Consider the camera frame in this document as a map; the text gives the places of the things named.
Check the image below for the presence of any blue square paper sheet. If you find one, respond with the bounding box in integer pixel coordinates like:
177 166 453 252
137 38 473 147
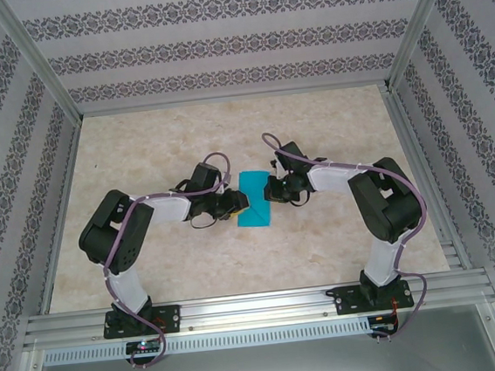
230 168 275 230

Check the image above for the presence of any aluminium frame cross rail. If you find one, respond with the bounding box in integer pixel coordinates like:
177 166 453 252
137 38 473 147
77 75 391 120

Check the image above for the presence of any aluminium mounting rail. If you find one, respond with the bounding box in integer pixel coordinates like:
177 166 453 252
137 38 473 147
20 267 495 352

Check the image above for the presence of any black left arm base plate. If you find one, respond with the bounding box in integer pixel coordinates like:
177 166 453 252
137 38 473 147
101 303 183 340

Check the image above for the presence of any aluminium frame side rail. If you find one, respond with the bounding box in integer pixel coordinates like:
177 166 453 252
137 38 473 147
380 79 474 278
21 117 101 315

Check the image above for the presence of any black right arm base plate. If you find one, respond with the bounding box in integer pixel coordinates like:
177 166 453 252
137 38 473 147
333 278 416 317

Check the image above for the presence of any slotted grey cable duct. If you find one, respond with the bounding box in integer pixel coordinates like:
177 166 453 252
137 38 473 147
41 316 374 368

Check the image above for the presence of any aluminium frame post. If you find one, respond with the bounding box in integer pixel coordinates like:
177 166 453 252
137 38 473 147
380 0 471 90
0 0 83 127

